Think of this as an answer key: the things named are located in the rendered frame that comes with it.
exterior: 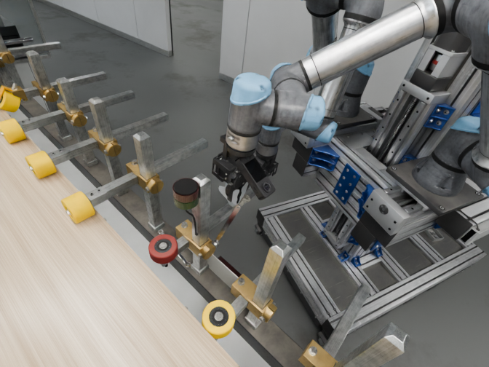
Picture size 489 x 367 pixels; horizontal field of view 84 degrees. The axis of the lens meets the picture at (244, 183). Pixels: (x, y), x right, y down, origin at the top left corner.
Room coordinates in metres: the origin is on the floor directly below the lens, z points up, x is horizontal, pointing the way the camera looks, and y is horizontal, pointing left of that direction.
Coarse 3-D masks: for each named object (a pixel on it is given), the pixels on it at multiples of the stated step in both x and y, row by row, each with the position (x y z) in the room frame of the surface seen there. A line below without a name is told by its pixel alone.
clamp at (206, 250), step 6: (180, 228) 0.51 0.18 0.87; (186, 228) 0.51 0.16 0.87; (180, 234) 0.50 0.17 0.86; (186, 234) 0.49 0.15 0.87; (192, 240) 0.47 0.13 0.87; (210, 240) 0.48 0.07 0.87; (192, 246) 0.46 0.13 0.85; (198, 246) 0.46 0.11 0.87; (204, 246) 0.46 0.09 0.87; (210, 246) 0.46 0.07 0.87; (198, 252) 0.45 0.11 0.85; (204, 252) 0.44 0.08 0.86; (210, 252) 0.46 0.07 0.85; (204, 258) 0.44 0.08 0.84
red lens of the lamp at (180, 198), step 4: (172, 188) 0.43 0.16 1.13; (196, 192) 0.43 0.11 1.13; (176, 196) 0.41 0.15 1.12; (180, 196) 0.41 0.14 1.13; (184, 196) 0.41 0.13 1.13; (188, 196) 0.41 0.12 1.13; (192, 196) 0.42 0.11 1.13; (196, 196) 0.43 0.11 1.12; (180, 200) 0.41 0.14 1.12; (184, 200) 0.41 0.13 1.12; (188, 200) 0.41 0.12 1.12; (192, 200) 0.42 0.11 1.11
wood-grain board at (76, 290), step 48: (0, 144) 0.72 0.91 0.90; (0, 192) 0.51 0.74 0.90; (48, 192) 0.54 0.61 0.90; (0, 240) 0.35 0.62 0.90; (48, 240) 0.38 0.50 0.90; (96, 240) 0.40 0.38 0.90; (0, 288) 0.24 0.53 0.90; (48, 288) 0.25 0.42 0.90; (96, 288) 0.27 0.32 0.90; (144, 288) 0.29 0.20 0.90; (0, 336) 0.14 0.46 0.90; (48, 336) 0.16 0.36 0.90; (96, 336) 0.17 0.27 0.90; (144, 336) 0.19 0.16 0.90; (192, 336) 0.20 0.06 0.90
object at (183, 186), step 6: (180, 180) 0.46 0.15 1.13; (186, 180) 0.46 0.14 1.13; (192, 180) 0.46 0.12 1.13; (174, 186) 0.43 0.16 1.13; (180, 186) 0.44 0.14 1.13; (186, 186) 0.44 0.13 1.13; (192, 186) 0.44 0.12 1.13; (180, 192) 0.42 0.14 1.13; (186, 192) 0.42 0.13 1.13; (192, 192) 0.42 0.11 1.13; (198, 204) 0.46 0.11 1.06; (186, 210) 0.44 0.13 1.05; (192, 216) 0.45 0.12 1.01
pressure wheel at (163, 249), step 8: (152, 240) 0.43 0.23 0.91; (160, 240) 0.43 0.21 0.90; (168, 240) 0.44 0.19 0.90; (176, 240) 0.44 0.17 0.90; (152, 248) 0.40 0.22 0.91; (160, 248) 0.41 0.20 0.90; (168, 248) 0.41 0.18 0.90; (176, 248) 0.41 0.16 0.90; (152, 256) 0.38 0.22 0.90; (160, 256) 0.38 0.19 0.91; (168, 256) 0.39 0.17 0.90
